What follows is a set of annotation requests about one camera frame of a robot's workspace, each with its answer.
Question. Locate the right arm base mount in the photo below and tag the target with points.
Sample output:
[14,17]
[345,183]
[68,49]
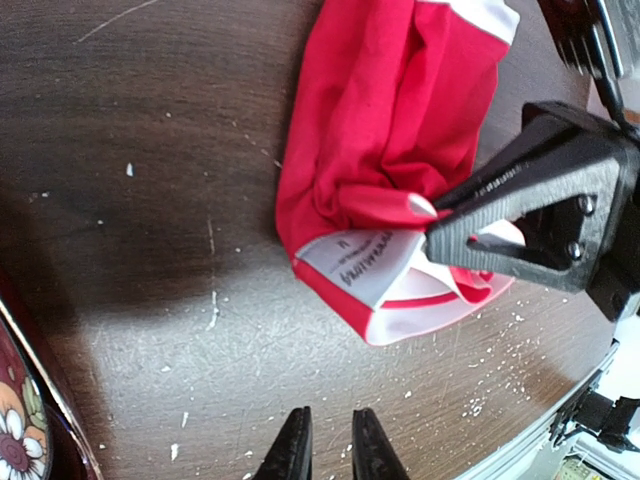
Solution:
[608,421]

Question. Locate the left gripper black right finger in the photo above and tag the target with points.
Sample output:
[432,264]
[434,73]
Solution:
[373,457]

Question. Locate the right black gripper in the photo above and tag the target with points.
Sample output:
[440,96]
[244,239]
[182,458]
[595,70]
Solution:
[558,206]

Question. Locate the large dark red tray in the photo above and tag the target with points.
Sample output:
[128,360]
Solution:
[70,452]

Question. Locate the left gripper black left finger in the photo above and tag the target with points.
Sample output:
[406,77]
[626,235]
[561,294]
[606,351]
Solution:
[290,456]

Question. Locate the red floral plate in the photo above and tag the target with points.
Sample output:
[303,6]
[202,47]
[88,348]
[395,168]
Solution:
[25,436]

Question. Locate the red white underwear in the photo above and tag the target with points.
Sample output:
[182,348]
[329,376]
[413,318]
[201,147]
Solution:
[387,117]

